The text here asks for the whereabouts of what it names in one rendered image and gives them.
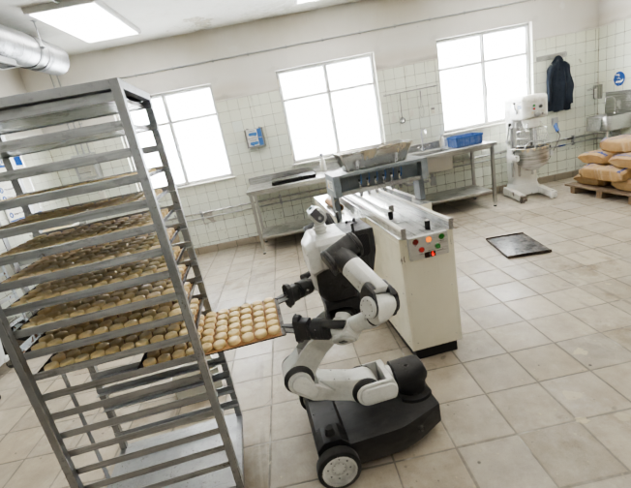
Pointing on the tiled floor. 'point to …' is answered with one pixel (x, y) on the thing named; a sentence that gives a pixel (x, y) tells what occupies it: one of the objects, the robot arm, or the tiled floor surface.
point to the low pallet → (605, 192)
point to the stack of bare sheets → (517, 245)
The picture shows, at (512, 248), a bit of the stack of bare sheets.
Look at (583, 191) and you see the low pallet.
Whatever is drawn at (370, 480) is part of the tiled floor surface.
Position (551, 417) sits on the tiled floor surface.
